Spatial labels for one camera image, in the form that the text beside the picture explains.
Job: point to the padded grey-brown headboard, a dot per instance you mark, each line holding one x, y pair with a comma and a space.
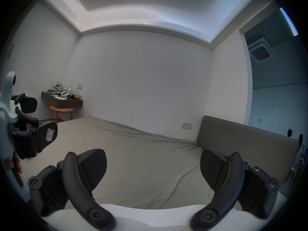
252, 141

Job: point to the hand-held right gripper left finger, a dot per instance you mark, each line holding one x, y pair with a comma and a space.
79, 191

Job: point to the round wooden side table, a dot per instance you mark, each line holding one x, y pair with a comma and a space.
61, 110

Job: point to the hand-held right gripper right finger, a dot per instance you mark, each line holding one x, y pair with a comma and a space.
231, 186

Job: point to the white wall socket plate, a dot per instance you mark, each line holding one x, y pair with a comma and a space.
187, 125

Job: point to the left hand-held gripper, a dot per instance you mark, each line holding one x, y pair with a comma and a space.
6, 119

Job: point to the bed with beige sheet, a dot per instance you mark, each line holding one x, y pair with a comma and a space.
144, 157

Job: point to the white wall switch plate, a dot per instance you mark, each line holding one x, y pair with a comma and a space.
79, 86

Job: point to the dark wall shelf with clutter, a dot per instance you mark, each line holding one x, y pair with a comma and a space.
60, 102

